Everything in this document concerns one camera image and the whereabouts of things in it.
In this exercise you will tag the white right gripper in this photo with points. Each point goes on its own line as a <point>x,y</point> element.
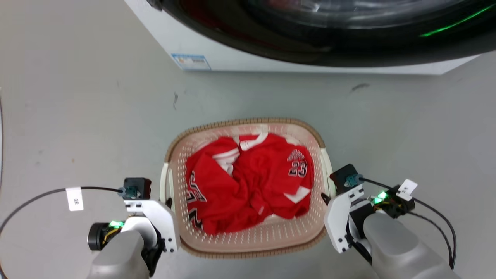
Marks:
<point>335,221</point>

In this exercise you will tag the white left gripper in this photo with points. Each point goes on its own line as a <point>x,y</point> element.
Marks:
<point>162,221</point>

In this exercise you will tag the beige plastic laundry basket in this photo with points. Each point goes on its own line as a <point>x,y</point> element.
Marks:
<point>255,240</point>

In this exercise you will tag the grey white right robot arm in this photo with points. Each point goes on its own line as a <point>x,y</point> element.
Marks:
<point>399,248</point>

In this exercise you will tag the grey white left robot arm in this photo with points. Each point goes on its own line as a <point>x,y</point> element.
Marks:
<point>120,252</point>

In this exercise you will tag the red basketball jersey number 23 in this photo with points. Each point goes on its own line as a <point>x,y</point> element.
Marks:
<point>252,182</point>

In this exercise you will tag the blue white energy label sticker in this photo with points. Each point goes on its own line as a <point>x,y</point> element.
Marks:
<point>191,62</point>

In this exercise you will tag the white washing machine body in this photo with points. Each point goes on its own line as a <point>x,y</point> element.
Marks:
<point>232,58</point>

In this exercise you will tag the black round washing machine door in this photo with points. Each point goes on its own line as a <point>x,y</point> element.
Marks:
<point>310,35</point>

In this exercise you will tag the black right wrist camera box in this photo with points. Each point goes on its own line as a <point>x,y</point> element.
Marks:
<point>345,176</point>

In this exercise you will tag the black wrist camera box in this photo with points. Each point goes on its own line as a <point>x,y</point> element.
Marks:
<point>345,176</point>
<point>137,188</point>

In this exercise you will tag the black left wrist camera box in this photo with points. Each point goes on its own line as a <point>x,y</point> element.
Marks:
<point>137,188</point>

